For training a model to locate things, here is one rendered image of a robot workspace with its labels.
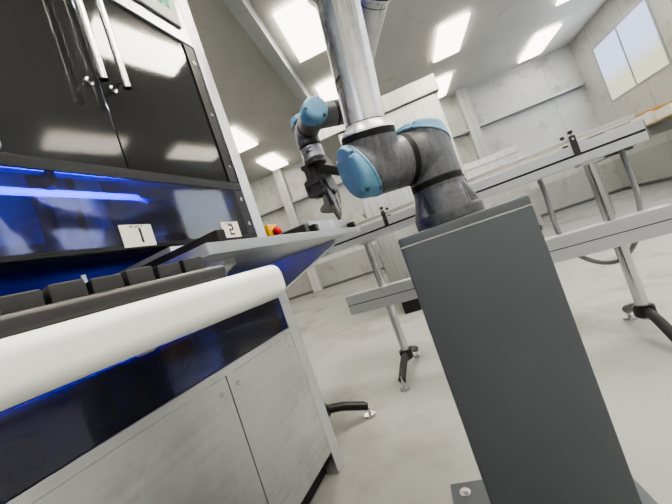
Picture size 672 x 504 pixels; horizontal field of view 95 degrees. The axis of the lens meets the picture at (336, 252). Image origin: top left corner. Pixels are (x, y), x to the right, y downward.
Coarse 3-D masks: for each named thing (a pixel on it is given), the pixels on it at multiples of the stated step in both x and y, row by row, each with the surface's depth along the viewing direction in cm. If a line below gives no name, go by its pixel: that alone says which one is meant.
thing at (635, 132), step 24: (624, 120) 134; (576, 144) 139; (600, 144) 136; (624, 144) 133; (504, 168) 154; (528, 168) 148; (552, 168) 144; (480, 192) 157; (384, 216) 177; (408, 216) 173; (360, 240) 186
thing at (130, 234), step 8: (136, 224) 80; (144, 224) 82; (120, 232) 76; (128, 232) 78; (136, 232) 80; (144, 232) 82; (152, 232) 84; (128, 240) 77; (136, 240) 79; (144, 240) 81; (152, 240) 83
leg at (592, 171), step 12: (576, 168) 148; (588, 168) 142; (588, 180) 144; (600, 180) 141; (600, 192) 141; (600, 204) 142; (612, 216) 140; (624, 252) 140; (624, 264) 141; (624, 276) 143; (636, 276) 139; (636, 288) 140; (636, 300) 141; (648, 300) 139
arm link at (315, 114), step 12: (312, 96) 88; (312, 108) 87; (324, 108) 89; (336, 108) 92; (300, 120) 92; (312, 120) 88; (324, 120) 90; (336, 120) 93; (300, 132) 97; (312, 132) 95
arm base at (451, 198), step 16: (448, 176) 65; (416, 192) 70; (432, 192) 66; (448, 192) 65; (464, 192) 65; (416, 208) 71; (432, 208) 66; (448, 208) 64; (464, 208) 63; (480, 208) 65; (416, 224) 71; (432, 224) 66
